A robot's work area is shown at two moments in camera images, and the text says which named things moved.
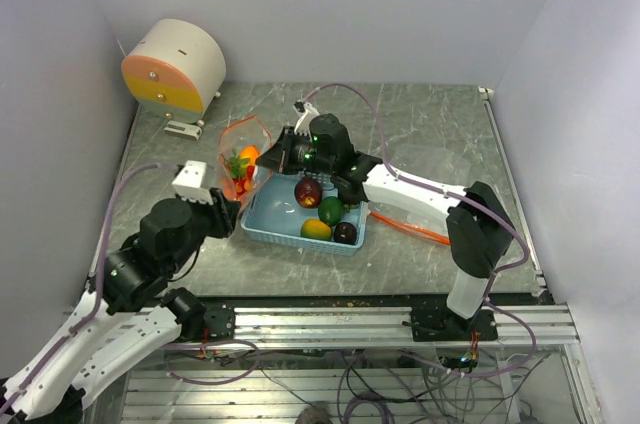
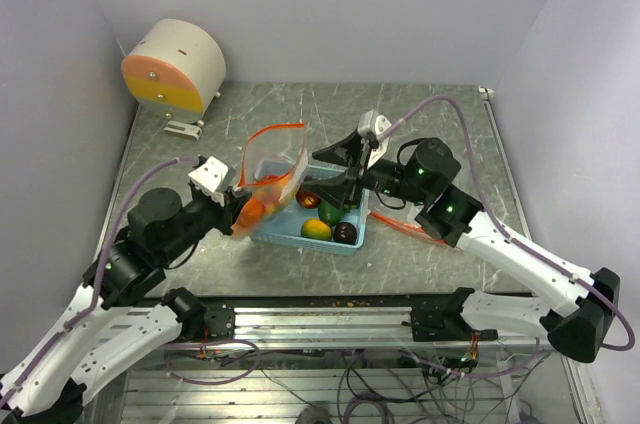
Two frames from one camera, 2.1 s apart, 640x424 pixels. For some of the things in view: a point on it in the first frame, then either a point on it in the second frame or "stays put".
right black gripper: [279, 156] -> [348, 152]
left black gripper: [222, 212] stays put
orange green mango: [249, 154] -> [272, 191]
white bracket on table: [184, 130] stays put
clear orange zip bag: [238, 147] -> [275, 162]
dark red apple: [308, 192] stays put
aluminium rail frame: [360, 364] stays put
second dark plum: [345, 233] stays put
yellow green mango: [316, 229] stays put
